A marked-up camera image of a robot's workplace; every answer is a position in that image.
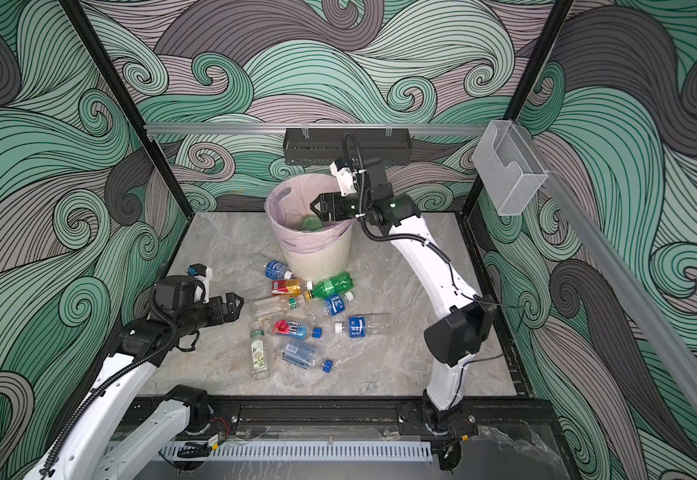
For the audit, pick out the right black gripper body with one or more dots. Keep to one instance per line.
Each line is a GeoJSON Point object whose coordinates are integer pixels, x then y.
{"type": "Point", "coordinates": [362, 204]}

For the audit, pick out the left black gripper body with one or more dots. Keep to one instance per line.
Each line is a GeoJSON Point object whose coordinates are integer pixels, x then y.
{"type": "Point", "coordinates": [207, 314]}

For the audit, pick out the clear bottle green Chinese label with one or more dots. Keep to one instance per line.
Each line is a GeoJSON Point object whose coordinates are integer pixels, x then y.
{"type": "Point", "coordinates": [259, 351]}

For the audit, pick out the clear squat bottle green band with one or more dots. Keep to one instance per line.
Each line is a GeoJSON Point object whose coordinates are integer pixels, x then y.
{"type": "Point", "coordinates": [279, 305]}

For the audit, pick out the clear bottle blue label white cap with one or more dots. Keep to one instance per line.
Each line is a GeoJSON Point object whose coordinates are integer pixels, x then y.
{"type": "Point", "coordinates": [364, 325]}

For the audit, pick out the light blue label bottle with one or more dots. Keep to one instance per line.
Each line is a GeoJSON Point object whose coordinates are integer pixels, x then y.
{"type": "Point", "coordinates": [305, 355]}

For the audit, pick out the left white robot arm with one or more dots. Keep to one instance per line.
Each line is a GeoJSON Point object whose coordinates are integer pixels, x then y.
{"type": "Point", "coordinates": [81, 451]}

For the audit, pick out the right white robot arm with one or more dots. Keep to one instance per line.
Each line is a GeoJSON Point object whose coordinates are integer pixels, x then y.
{"type": "Point", "coordinates": [463, 316]}

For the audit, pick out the cream ribbed waste bin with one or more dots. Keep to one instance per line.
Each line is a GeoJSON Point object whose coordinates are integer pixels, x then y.
{"type": "Point", "coordinates": [330, 259]}

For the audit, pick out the green Sprite bottle yellow cap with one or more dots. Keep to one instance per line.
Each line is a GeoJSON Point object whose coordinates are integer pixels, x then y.
{"type": "Point", "coordinates": [337, 284]}

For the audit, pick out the red yellow label tea bottle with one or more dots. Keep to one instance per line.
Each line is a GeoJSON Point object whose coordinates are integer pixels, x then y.
{"type": "Point", "coordinates": [291, 287]}

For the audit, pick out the clear bottle blue Pocari label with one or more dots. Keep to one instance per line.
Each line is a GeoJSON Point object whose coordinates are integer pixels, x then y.
{"type": "Point", "coordinates": [276, 270]}

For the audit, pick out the clear bottle blue wrap label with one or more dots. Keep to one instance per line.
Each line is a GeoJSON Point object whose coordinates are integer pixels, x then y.
{"type": "Point", "coordinates": [337, 303]}

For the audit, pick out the Fiji bottle red flower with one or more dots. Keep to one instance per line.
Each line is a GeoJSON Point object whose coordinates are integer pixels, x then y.
{"type": "Point", "coordinates": [296, 329]}

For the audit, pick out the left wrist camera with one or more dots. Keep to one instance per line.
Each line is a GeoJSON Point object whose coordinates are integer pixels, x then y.
{"type": "Point", "coordinates": [202, 275]}

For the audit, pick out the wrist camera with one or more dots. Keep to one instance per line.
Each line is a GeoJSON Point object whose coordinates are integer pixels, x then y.
{"type": "Point", "coordinates": [202, 275]}
{"type": "Point", "coordinates": [350, 178]}

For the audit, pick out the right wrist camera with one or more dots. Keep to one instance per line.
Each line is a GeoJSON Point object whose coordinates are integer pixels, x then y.
{"type": "Point", "coordinates": [350, 178]}

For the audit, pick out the black wall tray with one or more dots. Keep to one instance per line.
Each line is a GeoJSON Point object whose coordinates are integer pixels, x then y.
{"type": "Point", "coordinates": [322, 146]}

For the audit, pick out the aluminium rail back wall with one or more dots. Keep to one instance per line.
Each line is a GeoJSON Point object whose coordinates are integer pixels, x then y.
{"type": "Point", "coordinates": [231, 128]}

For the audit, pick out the aluminium rail wall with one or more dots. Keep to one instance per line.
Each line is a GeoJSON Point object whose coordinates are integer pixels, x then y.
{"type": "Point", "coordinates": [584, 216]}
{"type": "Point", "coordinates": [231, 128]}

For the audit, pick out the clear acrylic wall holder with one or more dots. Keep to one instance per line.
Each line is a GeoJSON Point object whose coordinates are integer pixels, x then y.
{"type": "Point", "coordinates": [509, 164]}

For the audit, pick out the white slotted cable duct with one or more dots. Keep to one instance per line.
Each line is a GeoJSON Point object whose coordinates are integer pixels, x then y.
{"type": "Point", "coordinates": [323, 451]}

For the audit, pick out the black corner frame post left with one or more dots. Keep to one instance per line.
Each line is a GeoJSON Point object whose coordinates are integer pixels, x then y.
{"type": "Point", "coordinates": [80, 22]}

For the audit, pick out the black corner frame post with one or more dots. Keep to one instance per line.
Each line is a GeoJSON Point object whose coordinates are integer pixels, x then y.
{"type": "Point", "coordinates": [80, 22]}
{"type": "Point", "coordinates": [537, 61]}

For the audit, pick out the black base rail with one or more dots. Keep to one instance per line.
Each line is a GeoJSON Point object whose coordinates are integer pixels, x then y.
{"type": "Point", "coordinates": [405, 415]}

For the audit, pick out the black corner frame post right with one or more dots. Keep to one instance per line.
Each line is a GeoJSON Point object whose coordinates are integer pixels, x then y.
{"type": "Point", "coordinates": [537, 61]}

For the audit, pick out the aluminium rail right wall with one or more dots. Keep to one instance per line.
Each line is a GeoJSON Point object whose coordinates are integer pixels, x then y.
{"type": "Point", "coordinates": [584, 216]}

